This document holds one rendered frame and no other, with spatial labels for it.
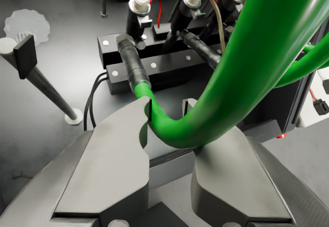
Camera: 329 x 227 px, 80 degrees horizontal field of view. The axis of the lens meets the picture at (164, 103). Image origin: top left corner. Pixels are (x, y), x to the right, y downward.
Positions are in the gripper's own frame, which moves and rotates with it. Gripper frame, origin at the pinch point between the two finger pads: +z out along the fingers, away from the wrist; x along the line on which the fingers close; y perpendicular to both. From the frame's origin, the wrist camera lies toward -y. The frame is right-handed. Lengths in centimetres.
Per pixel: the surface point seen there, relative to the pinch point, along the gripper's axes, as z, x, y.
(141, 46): 19.3, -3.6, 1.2
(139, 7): 16.8, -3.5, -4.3
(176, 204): 69, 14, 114
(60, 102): 16.8, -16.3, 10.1
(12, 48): 5.2, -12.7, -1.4
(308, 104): 31, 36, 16
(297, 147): 115, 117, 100
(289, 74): 5.0, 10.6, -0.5
